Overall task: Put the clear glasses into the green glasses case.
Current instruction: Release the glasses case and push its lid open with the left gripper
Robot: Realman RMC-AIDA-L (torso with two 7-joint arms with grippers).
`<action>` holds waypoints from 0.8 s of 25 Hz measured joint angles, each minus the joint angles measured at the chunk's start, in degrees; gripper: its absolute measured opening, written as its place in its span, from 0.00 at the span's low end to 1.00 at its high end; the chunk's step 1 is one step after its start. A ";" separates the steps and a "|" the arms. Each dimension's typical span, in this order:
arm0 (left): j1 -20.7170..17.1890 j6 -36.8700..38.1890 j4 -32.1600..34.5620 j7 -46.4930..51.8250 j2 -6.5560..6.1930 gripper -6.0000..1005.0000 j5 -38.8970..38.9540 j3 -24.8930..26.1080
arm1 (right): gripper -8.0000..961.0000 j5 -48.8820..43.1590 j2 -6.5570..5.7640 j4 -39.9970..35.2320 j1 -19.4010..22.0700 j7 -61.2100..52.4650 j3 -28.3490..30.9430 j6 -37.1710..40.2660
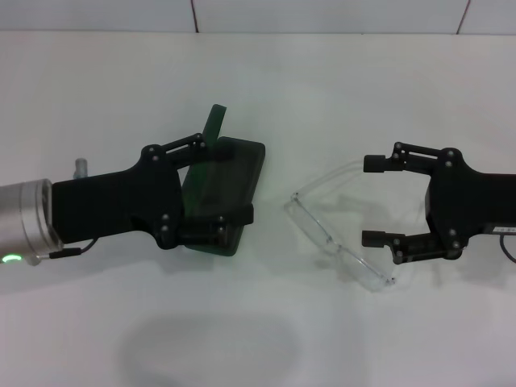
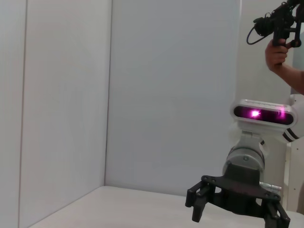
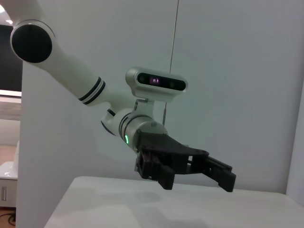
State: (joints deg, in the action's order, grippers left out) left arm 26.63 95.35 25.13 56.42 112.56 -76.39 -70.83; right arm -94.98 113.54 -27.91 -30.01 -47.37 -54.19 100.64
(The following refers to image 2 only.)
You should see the operator hand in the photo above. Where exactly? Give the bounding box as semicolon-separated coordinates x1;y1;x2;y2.
265;39;289;72

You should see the operator forearm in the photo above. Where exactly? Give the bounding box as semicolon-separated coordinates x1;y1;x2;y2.
273;63;304;95

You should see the black handheld controller rig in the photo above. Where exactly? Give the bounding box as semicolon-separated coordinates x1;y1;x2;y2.
254;0;304;67

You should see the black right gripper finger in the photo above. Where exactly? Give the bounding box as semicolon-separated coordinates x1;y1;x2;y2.
185;179;216;223
260;198;292;228

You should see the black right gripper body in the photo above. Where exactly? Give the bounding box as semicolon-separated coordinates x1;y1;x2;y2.
201;163;281;214

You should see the black controller cable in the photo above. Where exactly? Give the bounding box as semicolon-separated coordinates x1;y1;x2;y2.
246;11;270;46

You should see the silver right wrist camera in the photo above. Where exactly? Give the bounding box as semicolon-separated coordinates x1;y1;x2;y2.
229;99;297;135

